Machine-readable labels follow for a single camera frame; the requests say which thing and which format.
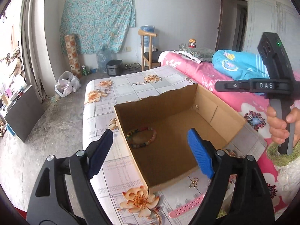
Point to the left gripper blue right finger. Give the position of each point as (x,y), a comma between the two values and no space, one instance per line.
(203,152)

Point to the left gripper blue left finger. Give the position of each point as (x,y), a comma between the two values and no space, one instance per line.
(97,151)

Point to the gold bow brooch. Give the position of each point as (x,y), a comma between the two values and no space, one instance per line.
(194,183)

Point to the pink strap digital watch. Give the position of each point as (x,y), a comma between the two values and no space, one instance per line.
(187,207)

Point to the person's right hand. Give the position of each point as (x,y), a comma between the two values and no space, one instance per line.
(278,127)

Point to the blue folded blanket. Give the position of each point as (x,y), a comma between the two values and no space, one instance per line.
(239,65)

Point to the brown cardboard box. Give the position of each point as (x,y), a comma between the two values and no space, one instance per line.
(160,149)

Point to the white plastic bag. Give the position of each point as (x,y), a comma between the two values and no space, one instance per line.
(67,84)

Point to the dark grey cabinet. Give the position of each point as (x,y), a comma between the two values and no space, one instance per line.
(24,113)

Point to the black rice cooker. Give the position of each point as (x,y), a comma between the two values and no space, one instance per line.
(114,67)

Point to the mushroom shaped ornament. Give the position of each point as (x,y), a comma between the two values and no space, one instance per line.
(192,43)

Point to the wooden chair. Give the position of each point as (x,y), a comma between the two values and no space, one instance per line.
(149,58)

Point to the grey curtain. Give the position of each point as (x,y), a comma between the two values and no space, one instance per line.
(28,52)

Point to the blue water jug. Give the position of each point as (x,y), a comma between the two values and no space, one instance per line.
(147,28)

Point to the patterned roll by wall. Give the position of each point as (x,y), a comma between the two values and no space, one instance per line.
(73,55)

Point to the teal floral wall cloth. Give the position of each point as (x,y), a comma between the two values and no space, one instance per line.
(97,24)

